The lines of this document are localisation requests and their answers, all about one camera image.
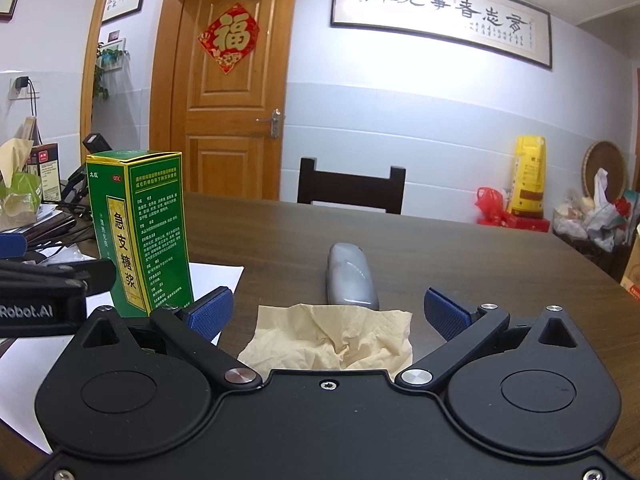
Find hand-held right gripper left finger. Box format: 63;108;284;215
76;285;263;395

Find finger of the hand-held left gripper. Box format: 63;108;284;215
0;258;119;306
0;233;29;263

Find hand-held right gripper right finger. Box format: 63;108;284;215
396;285;575;395

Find green medicine box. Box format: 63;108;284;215
86;150;196;318

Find beige tissue paper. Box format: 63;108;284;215
237;302;415;372

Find white paper sheet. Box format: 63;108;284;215
0;260;246;446

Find green tissue pack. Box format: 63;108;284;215
0;139;44;231

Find brown box red label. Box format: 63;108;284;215
27;143;60;197

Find black handheld scanner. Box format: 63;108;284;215
62;132;109;206

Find grey glasses case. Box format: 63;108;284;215
326;242;381;311

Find red plastic bag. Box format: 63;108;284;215
475;186;509;225

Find kraft paper bag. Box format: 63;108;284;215
20;116;44;144

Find dark wooden chair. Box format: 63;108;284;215
297;157;407;216

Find yellow rice bag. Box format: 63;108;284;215
507;135;548;220

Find crumpled white plastic bags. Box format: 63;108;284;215
552;167;632;254

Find wooden door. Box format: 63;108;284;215
160;0;301;202

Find cardboard box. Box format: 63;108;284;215
620;225;640;302

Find green potted plant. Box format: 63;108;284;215
92;42;131;111

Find woven bamboo basket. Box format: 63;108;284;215
582;140;629;206

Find small white framed picture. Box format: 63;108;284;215
102;30;127;69

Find red door decoration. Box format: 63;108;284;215
197;2;261;74

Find large framed calligraphy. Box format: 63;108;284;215
330;0;553;71

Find metal door handle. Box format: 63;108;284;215
256;107;284;139

